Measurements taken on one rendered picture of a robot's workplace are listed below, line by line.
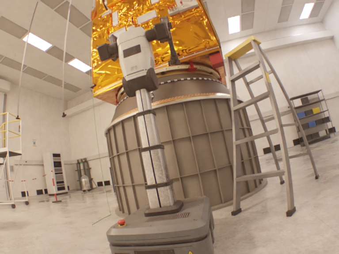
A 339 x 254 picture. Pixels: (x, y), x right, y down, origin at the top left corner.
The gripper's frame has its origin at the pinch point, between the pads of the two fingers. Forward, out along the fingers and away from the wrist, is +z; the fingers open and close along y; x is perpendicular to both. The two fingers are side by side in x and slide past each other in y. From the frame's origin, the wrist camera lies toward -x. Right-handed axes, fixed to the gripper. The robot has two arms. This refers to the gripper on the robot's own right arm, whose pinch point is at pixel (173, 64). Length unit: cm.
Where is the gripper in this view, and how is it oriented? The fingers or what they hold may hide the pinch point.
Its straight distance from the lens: 233.4
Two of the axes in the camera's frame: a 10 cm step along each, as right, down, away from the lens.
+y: -9.8, 1.9, -0.8
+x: 1.9, 9.8, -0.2
